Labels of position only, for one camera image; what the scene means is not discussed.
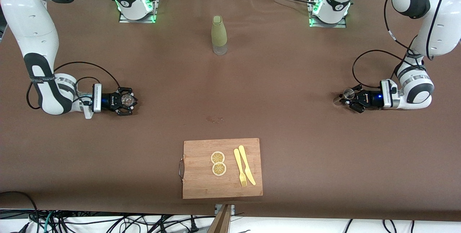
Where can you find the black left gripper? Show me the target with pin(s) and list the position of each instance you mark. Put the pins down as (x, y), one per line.
(370, 98)

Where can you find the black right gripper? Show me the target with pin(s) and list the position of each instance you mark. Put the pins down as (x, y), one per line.
(109, 100)

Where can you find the clear glass cup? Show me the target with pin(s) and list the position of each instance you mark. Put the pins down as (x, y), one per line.
(127, 99)

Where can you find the steel cone jigger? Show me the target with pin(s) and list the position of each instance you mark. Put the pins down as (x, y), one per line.
(348, 93)

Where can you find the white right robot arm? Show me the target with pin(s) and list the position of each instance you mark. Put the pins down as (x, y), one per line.
(36, 27)

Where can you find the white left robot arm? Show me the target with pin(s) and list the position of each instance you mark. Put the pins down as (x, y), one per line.
(443, 17)

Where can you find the brown table cover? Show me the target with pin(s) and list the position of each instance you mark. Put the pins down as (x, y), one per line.
(306, 153)

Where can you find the lemon slice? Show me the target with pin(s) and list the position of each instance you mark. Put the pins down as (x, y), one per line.
(217, 157)
(219, 169)

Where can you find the bamboo cutting board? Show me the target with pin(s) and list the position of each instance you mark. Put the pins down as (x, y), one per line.
(201, 182)

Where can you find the green sleeved glass bottle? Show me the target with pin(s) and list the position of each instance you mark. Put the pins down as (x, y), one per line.
(219, 35)

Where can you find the yellow plastic fork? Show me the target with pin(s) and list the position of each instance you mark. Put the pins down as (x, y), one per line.
(238, 162)

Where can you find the yellow plastic knife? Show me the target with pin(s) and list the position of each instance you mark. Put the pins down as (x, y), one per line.
(245, 161)

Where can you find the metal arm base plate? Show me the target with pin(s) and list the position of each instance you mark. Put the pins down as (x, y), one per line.
(124, 18)
(317, 25)

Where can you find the small metal bracket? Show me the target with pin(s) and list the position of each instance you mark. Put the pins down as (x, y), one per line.
(232, 209)

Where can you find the wooden post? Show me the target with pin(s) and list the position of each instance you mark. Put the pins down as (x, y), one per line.
(221, 222)

